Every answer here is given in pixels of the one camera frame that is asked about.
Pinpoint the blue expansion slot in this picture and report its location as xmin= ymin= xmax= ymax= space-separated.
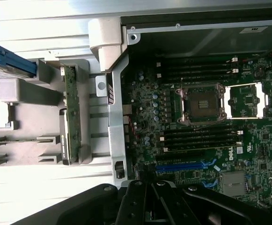
xmin=155 ymin=159 xmax=217 ymax=174

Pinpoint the silver chipset heatsink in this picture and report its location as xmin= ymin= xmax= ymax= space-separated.
xmin=221 ymin=172 xmax=248 ymax=196

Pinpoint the open black PC case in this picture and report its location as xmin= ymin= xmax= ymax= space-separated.
xmin=88 ymin=9 xmax=272 ymax=211

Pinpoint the CPU socket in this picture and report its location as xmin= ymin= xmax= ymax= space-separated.
xmin=175 ymin=82 xmax=228 ymax=127

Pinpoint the green Dell motherboard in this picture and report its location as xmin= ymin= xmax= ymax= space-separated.
xmin=124 ymin=53 xmax=272 ymax=207

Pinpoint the metal socket cover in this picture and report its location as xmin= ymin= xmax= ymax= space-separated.
xmin=223 ymin=82 xmax=271 ymax=120

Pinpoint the grey plastic parts rack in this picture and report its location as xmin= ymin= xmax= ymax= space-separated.
xmin=0 ymin=58 xmax=92 ymax=167

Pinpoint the silver hard disk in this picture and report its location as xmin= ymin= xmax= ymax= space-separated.
xmin=0 ymin=60 xmax=30 ymax=82

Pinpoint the hard disk drive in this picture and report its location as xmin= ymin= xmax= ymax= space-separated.
xmin=0 ymin=42 xmax=37 ymax=78

